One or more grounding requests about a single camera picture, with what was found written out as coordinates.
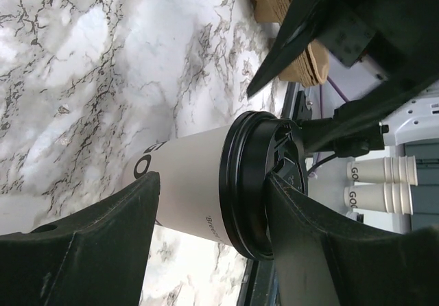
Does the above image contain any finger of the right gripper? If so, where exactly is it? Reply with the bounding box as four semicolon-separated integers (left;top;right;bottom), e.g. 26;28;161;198
298;81;438;158

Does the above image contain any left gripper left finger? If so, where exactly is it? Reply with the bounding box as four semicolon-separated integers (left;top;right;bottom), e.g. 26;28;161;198
1;172;160;305

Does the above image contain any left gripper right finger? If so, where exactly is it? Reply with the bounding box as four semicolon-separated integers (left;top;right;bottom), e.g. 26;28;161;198
266;174;438;305

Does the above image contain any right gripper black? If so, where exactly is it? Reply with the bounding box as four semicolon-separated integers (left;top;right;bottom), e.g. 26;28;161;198
246;0;439;99

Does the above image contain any black plastic cup lid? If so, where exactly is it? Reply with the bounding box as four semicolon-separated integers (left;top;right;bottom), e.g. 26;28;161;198
219;111;308;261

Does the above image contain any white paper cup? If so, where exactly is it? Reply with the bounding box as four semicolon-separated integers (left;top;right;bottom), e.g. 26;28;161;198
121;126;232;246

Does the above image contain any brown cardboard cup carrier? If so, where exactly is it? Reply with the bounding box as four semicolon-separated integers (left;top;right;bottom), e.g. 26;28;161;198
242;0;331;88

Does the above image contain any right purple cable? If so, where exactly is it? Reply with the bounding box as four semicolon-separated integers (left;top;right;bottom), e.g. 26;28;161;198
308;75;351;180

